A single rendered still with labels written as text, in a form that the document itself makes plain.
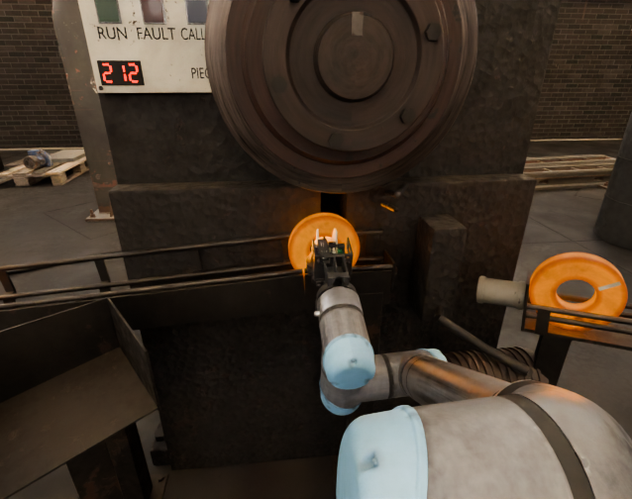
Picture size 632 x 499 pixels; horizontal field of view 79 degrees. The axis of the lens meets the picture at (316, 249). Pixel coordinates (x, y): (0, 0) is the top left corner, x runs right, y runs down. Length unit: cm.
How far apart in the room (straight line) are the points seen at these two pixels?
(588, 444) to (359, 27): 56
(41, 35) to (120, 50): 673
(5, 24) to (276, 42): 729
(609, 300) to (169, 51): 95
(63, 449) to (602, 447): 65
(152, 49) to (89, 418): 66
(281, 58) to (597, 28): 825
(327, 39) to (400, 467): 55
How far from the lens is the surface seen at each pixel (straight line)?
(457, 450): 29
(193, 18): 87
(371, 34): 65
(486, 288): 89
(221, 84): 73
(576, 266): 87
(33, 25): 766
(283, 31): 64
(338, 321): 60
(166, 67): 88
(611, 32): 892
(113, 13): 90
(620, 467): 34
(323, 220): 81
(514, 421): 32
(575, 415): 34
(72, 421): 76
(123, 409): 73
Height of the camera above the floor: 109
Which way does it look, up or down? 24 degrees down
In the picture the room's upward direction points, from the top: straight up
